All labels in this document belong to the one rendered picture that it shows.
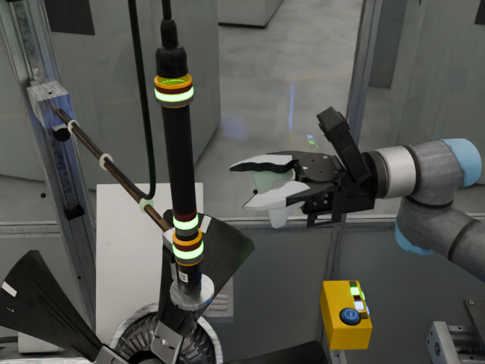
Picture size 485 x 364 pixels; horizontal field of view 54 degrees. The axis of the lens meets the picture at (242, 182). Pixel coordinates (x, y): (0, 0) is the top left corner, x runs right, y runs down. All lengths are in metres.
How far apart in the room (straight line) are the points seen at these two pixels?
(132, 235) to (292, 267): 0.75
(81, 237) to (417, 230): 1.04
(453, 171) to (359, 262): 1.10
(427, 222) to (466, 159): 0.11
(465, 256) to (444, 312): 1.37
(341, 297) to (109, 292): 0.59
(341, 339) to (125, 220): 0.62
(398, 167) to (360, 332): 0.65
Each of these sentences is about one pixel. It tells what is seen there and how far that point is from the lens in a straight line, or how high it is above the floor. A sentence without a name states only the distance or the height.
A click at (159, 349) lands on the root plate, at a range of 1.00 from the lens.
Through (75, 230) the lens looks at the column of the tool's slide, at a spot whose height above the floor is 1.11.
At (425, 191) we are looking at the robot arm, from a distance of 0.74.
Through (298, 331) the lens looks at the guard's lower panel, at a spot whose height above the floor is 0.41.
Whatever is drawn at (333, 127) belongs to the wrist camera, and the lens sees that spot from 0.62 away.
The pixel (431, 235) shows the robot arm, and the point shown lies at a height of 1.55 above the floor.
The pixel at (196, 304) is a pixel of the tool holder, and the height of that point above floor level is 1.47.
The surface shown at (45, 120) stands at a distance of 1.17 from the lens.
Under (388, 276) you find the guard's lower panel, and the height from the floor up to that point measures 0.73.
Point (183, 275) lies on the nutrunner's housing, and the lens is 0.73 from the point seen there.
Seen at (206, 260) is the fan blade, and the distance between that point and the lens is 0.92.
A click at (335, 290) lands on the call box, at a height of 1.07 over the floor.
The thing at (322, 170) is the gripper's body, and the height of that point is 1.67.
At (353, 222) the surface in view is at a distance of 1.65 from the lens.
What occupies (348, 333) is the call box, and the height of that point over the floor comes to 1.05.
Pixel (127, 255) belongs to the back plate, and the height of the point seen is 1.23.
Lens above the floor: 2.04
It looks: 35 degrees down
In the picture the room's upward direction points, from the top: straight up
